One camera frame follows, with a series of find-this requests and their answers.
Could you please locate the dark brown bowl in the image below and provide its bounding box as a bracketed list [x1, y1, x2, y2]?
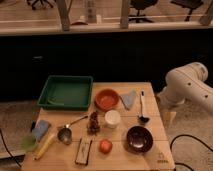
[126, 126, 153, 153]

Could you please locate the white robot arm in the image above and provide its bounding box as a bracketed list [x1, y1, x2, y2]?
[157, 62, 213, 126]

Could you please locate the green plastic tray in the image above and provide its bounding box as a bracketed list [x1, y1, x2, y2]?
[37, 75, 93, 111]

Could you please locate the orange bowl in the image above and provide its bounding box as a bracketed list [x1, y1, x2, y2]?
[94, 89, 119, 111]

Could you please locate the blue folded cloth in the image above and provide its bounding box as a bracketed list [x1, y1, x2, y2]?
[120, 90, 137, 110]

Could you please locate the white cup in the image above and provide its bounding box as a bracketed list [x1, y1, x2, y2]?
[105, 110, 121, 128]

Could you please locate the bunch of dark grapes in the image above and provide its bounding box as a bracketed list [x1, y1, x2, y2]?
[87, 112, 100, 134]

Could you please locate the orange tomato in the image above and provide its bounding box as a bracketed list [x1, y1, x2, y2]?
[99, 139, 113, 154]

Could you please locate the metal ladle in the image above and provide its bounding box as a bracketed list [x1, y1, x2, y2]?
[57, 115, 87, 145]

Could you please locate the black rectangular box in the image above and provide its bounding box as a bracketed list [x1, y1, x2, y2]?
[75, 138, 92, 165]

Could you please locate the blue sponge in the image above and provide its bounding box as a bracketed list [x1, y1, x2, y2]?
[32, 120, 51, 141]

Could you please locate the black office chair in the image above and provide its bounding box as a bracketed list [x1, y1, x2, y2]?
[171, 0, 204, 22]
[26, 0, 56, 10]
[129, 0, 158, 23]

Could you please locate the green plastic cup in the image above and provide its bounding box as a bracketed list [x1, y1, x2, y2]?
[21, 134, 37, 151]

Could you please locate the black office chair left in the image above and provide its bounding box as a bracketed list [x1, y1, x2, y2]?
[26, 0, 56, 10]

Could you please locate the black office chair right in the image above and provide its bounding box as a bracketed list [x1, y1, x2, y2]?
[171, 0, 204, 22]

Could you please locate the black floor cable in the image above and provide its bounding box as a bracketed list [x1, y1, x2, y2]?
[169, 133, 213, 171]

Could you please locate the black cable left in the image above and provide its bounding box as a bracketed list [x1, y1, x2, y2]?
[0, 128, 22, 168]

